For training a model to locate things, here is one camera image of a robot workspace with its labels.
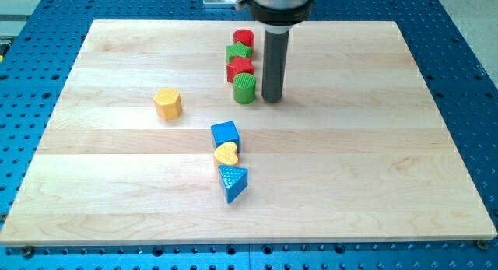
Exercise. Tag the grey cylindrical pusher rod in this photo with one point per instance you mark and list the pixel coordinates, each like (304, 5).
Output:
(274, 62)

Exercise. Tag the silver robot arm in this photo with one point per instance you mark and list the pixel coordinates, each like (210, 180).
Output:
(277, 17)

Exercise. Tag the red cylinder block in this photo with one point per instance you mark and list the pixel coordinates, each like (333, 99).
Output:
(245, 36)

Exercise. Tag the green star block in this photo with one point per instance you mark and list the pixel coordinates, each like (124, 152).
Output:
(237, 50)

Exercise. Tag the red star block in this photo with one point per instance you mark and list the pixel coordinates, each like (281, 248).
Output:
(238, 65)

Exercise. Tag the green cylinder block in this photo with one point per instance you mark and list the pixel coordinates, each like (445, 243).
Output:
(244, 85)

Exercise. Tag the blue cube block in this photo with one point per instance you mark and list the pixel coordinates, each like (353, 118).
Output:
(225, 132)

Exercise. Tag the yellow heart block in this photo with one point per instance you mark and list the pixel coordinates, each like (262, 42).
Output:
(225, 154)

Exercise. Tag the yellow hexagon block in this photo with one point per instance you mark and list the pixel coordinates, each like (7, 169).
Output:
(168, 104)

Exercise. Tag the light wooden board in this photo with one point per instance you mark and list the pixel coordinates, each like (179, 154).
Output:
(355, 151)

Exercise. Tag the blue triangle block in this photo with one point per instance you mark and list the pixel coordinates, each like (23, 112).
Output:
(233, 181)

